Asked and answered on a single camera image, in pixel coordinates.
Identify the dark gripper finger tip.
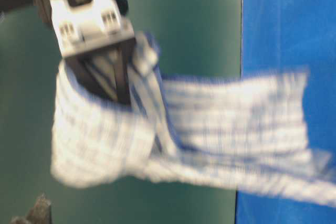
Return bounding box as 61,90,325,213
10,194,51,224

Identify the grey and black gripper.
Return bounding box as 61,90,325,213
34,0,135,105

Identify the white blue-striped towel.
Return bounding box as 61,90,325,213
50,33,335,207

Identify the blue cloth sheet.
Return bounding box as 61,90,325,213
235,0,336,224

